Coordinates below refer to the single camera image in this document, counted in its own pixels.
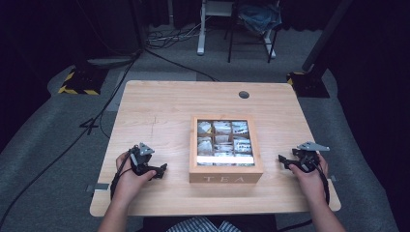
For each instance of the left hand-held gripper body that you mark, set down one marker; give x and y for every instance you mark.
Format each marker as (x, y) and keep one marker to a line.
(141, 158)

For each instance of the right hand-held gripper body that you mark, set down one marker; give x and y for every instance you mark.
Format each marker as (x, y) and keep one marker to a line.
(307, 158)

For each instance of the wooden tea box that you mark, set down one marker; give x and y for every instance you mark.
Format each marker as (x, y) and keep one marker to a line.
(225, 178)

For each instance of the person's right hand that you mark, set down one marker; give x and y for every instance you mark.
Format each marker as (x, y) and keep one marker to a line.
(311, 183)

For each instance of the person's left hand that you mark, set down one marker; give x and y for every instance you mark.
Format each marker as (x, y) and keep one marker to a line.
(129, 183)

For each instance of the small grey tape piece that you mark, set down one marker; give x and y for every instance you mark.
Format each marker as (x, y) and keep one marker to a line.
(333, 178)

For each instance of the grey tape strip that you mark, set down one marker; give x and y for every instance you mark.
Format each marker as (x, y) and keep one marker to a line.
(98, 187)

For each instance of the group of tea bags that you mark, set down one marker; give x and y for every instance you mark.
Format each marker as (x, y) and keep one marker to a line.
(222, 141)

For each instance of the striped clothing of person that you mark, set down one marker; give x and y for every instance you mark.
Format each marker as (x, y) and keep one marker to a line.
(199, 225)

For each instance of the black stand base yellow corner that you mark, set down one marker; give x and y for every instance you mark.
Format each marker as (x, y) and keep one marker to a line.
(309, 85)

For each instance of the black yellow striped stand base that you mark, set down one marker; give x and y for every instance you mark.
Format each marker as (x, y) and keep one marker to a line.
(82, 82)

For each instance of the black slanted stand pole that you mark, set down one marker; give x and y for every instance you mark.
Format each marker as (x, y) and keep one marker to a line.
(325, 35)

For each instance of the black metal chair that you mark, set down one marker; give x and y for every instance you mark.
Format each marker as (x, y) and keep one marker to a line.
(232, 35)

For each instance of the white desk leg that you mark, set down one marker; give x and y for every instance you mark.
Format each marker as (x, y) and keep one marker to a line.
(201, 32)

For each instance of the blue cloth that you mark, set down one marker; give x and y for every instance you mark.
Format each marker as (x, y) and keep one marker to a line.
(259, 17)

